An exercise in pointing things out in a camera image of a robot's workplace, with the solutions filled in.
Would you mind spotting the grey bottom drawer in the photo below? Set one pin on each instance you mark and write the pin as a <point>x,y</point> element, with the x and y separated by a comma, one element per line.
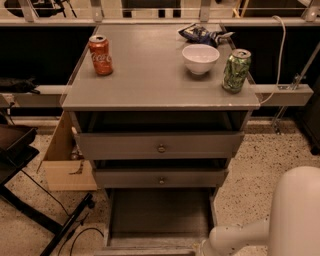
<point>158,221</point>

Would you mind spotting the grey drawer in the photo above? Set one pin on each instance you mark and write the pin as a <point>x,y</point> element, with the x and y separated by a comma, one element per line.
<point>159,177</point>
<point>158,221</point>
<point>163,145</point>

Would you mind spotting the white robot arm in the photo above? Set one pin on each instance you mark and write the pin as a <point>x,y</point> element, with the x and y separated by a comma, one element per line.
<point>291,229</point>

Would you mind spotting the grey middle drawer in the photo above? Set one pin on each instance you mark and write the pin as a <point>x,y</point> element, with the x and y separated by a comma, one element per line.
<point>159,177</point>

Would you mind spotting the grey drawer cabinet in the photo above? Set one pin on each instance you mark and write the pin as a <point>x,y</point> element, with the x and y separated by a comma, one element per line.
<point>151,91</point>

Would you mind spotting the grey top drawer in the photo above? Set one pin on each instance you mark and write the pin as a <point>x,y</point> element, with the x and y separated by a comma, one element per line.
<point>163,145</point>

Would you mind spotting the cardboard box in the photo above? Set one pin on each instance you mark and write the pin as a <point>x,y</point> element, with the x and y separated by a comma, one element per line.
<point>64,167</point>

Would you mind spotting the green soda can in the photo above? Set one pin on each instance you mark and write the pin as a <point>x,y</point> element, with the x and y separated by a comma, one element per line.
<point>236,70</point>

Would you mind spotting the white bowl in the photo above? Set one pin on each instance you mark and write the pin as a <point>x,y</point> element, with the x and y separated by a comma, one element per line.
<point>200,58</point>

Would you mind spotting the blue chip bag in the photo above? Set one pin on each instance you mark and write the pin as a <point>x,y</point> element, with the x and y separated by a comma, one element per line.
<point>197,34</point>

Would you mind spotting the orange soda can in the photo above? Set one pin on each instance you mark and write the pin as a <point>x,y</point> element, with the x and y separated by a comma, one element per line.
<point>99,51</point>

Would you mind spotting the black cloth on ledge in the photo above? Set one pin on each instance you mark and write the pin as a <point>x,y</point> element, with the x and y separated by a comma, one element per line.
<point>16,85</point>

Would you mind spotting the metal railing frame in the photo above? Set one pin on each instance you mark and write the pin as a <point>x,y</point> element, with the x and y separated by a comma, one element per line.
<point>103,12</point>

